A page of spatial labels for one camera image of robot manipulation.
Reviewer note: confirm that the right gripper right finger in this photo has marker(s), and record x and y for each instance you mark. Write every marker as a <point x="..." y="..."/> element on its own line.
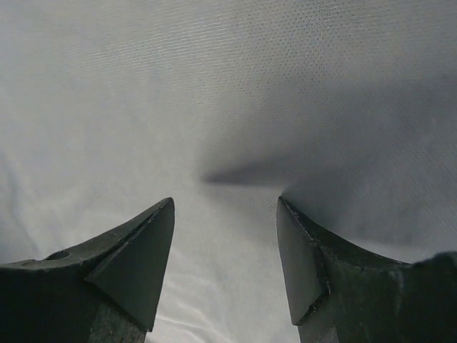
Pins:
<point x="340" y="292"/>

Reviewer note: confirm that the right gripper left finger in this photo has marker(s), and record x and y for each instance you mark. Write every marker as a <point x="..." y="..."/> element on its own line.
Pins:
<point x="106" y="289"/>

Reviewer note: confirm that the dark grey t-shirt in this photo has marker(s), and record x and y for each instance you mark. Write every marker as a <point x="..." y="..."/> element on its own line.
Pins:
<point x="348" y="108"/>

